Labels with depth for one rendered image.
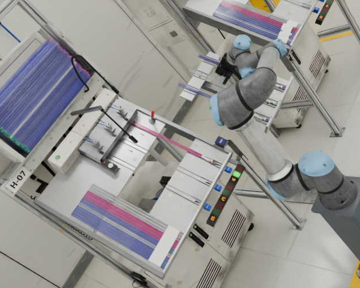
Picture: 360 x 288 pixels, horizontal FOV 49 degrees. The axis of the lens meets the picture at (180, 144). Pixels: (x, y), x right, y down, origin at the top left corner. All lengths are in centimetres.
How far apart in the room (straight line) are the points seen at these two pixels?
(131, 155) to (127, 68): 207
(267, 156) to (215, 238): 98
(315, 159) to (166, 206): 73
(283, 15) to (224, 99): 130
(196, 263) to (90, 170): 81
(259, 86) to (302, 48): 174
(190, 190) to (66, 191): 60
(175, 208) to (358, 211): 79
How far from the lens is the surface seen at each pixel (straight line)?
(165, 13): 272
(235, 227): 250
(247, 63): 177
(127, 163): 199
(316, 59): 322
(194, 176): 193
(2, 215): 350
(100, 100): 211
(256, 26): 251
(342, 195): 165
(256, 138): 148
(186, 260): 227
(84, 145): 201
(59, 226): 209
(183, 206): 188
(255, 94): 137
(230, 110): 140
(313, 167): 155
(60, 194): 200
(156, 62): 418
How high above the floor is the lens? 181
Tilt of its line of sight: 27 degrees down
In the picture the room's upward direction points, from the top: 45 degrees counter-clockwise
